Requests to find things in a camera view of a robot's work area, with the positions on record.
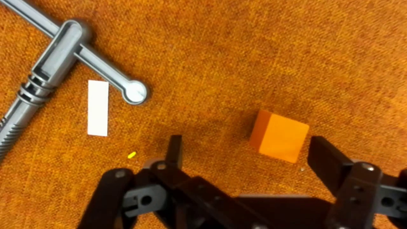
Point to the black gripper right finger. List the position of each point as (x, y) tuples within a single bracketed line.
[(360, 191)]

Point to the small white rectangular block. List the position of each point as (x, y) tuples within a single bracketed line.
[(98, 109)]

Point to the orange fabric couch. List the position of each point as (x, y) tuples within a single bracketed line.
[(255, 51)]

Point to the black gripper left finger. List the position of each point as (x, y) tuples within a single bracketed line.
[(128, 191)]

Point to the tiny yellow crumb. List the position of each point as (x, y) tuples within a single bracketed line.
[(131, 154)]

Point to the orange cube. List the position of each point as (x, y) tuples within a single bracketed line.
[(282, 138)]

